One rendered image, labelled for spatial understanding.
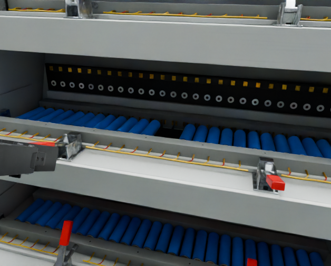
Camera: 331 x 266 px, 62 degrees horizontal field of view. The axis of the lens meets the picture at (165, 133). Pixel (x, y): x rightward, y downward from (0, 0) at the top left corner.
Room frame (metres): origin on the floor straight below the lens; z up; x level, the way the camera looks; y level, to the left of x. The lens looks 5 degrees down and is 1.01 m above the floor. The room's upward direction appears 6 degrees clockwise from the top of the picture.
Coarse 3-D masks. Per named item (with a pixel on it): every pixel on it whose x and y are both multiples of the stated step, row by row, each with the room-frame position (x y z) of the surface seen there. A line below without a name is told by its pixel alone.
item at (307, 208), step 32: (0, 96) 0.48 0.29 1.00; (32, 96) 0.56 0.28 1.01; (64, 96) 0.55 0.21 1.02; (96, 96) 0.54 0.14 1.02; (64, 160) 0.37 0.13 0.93; (96, 160) 0.37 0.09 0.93; (128, 160) 0.38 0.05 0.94; (160, 160) 0.38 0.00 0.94; (96, 192) 0.36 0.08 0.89; (128, 192) 0.35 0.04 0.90; (160, 192) 0.34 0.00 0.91; (192, 192) 0.33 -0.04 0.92; (224, 192) 0.32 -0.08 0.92; (256, 192) 0.32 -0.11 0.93; (288, 192) 0.32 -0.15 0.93; (320, 192) 0.32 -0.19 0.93; (256, 224) 0.32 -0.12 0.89; (288, 224) 0.31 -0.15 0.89; (320, 224) 0.30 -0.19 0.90
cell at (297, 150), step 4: (292, 136) 0.43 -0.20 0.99; (296, 136) 0.43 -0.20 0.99; (288, 140) 0.43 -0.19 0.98; (292, 140) 0.41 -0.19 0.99; (296, 140) 0.41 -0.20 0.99; (288, 144) 0.42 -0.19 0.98; (292, 144) 0.41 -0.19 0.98; (296, 144) 0.40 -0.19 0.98; (300, 144) 0.40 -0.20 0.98; (292, 148) 0.40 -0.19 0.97; (296, 148) 0.39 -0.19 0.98; (300, 148) 0.38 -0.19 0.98; (292, 152) 0.39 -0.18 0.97; (296, 152) 0.38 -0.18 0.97; (300, 152) 0.37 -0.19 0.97; (304, 152) 0.38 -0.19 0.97
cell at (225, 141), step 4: (228, 128) 0.45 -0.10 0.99; (224, 132) 0.43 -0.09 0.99; (228, 132) 0.43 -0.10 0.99; (232, 132) 0.45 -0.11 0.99; (224, 136) 0.42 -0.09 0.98; (228, 136) 0.42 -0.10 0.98; (220, 140) 0.41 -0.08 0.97; (224, 140) 0.40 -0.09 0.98; (228, 140) 0.40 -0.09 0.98; (220, 144) 0.40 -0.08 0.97; (224, 144) 0.39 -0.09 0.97; (228, 144) 0.39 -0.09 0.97
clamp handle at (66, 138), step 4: (64, 136) 0.37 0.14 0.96; (68, 136) 0.37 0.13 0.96; (64, 140) 0.38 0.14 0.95; (68, 140) 0.37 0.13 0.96; (40, 144) 0.31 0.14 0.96; (44, 144) 0.32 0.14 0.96; (48, 144) 0.33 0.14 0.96; (52, 144) 0.34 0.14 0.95; (56, 144) 0.35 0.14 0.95; (60, 144) 0.35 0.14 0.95; (64, 144) 0.36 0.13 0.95
